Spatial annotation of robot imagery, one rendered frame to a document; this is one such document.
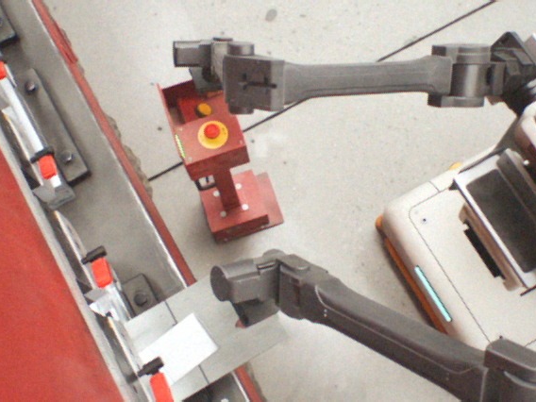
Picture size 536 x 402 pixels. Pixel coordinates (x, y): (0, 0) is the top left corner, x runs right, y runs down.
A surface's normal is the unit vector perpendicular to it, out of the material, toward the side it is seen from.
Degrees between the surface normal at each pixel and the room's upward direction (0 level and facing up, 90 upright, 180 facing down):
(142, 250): 0
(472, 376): 56
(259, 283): 47
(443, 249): 0
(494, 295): 0
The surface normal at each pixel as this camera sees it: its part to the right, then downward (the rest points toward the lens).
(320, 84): 0.40, 0.27
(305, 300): -0.77, 0.18
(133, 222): -0.05, -0.30
